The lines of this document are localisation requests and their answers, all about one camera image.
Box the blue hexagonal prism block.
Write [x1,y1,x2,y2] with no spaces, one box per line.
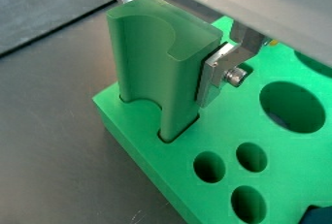
[300,206,332,224]

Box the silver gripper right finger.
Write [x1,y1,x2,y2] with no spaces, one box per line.
[195,21,266,108]

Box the green arch block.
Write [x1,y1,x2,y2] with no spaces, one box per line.
[106,0,222,143]

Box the green shape sorter board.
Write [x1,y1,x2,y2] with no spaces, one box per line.
[91,15,332,224]

